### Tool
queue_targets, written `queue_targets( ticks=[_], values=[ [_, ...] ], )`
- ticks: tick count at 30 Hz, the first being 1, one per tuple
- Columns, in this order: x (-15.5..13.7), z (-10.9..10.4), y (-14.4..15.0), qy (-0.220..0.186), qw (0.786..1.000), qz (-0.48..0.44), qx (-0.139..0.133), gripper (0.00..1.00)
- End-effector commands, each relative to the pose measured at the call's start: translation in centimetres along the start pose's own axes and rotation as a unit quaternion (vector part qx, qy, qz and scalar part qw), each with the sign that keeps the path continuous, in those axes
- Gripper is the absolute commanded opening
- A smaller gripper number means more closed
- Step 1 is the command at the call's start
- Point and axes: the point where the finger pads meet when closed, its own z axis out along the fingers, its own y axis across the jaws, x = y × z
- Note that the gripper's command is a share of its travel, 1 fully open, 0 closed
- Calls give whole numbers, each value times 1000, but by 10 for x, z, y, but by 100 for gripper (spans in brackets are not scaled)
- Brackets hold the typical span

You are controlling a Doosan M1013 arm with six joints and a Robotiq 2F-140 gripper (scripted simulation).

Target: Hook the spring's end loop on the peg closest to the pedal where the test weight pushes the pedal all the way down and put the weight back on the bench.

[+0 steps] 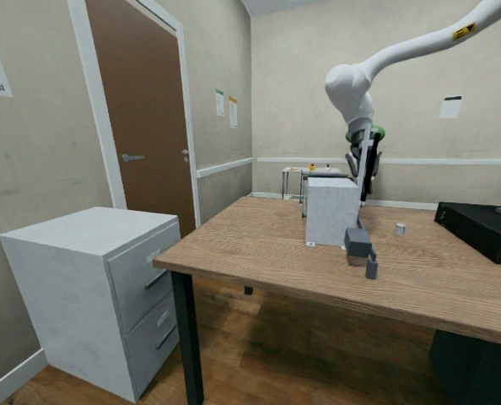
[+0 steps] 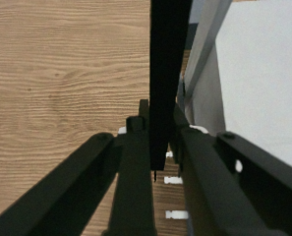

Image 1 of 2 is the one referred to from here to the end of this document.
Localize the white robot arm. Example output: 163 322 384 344
325 0 501 140

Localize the grey cylinder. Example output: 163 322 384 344
395 224 406 235

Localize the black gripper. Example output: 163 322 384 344
345 131 382 195

